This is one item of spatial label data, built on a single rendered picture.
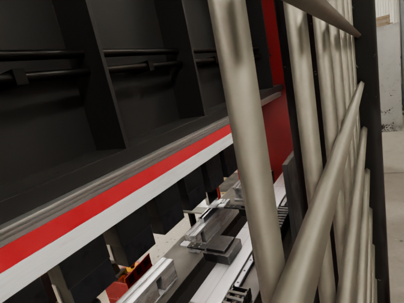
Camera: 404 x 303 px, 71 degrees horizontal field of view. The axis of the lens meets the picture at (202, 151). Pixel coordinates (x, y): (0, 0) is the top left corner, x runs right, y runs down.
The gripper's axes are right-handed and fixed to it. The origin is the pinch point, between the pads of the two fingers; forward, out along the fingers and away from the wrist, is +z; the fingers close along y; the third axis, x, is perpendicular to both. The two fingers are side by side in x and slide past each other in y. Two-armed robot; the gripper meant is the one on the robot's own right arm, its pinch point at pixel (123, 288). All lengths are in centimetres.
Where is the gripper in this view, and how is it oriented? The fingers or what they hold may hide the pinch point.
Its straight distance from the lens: 163.1
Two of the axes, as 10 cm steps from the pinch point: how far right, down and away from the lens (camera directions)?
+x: 4.1, -2.9, 8.7
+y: 8.1, -3.3, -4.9
